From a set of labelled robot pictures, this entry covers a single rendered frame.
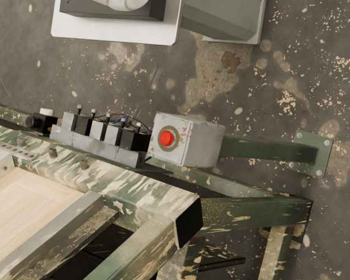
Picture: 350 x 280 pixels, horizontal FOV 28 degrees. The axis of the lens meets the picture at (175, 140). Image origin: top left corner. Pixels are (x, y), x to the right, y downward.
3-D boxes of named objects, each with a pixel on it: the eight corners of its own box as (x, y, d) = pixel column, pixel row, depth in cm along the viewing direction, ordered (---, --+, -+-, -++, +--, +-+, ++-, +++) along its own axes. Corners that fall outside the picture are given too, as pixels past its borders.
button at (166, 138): (178, 133, 179) (173, 132, 177) (174, 148, 179) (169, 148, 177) (165, 129, 181) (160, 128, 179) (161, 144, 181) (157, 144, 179)
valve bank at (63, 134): (184, 130, 220) (139, 124, 200) (174, 173, 221) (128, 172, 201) (71, 97, 247) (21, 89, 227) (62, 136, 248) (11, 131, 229)
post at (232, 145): (319, 148, 255) (216, 134, 192) (315, 164, 255) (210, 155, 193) (305, 144, 258) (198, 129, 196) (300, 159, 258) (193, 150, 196)
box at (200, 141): (228, 126, 191) (193, 121, 176) (217, 169, 192) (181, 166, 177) (192, 116, 197) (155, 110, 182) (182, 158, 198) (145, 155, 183)
